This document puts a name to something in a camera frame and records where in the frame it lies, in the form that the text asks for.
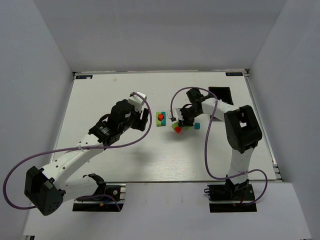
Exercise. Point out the teal cube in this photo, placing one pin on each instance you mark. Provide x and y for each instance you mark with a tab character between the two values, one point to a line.
197	126

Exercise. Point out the left blue corner label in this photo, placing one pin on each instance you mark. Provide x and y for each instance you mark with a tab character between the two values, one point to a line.
83	77

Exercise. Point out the red cube front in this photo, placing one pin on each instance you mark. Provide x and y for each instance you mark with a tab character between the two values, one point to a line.
178	129

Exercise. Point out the green arch block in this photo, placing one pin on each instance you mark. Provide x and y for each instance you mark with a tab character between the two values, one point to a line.
158	123

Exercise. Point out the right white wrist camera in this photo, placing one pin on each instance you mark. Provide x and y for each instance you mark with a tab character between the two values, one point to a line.
175	115

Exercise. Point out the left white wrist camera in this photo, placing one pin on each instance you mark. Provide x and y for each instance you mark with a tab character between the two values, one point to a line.
137	100

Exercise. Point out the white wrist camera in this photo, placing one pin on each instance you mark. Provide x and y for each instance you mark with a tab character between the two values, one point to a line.
137	100
175	115

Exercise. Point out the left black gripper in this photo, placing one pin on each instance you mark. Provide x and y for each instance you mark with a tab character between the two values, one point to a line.
139	120

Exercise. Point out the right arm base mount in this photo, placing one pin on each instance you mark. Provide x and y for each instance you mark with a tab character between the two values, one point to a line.
223	200

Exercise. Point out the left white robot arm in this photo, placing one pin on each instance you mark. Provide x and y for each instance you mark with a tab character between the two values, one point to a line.
49	186

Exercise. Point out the blue corner label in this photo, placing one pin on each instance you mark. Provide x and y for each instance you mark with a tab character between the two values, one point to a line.
83	77
234	74

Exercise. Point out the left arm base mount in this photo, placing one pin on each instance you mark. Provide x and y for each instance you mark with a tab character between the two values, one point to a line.
109	200

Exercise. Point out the right blue corner label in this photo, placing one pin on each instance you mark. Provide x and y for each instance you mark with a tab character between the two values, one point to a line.
234	74

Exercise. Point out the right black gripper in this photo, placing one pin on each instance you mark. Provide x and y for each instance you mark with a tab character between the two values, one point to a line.
184	120

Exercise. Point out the teal arch block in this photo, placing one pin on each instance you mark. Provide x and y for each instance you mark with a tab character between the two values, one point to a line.
163	122

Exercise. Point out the red cube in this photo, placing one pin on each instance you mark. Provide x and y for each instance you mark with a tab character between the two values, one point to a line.
178	129
160	117

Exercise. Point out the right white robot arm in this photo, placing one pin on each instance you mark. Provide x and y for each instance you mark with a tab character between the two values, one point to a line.
243	134

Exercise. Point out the green rectangular block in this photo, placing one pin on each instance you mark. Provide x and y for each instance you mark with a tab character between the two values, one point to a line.
174	125

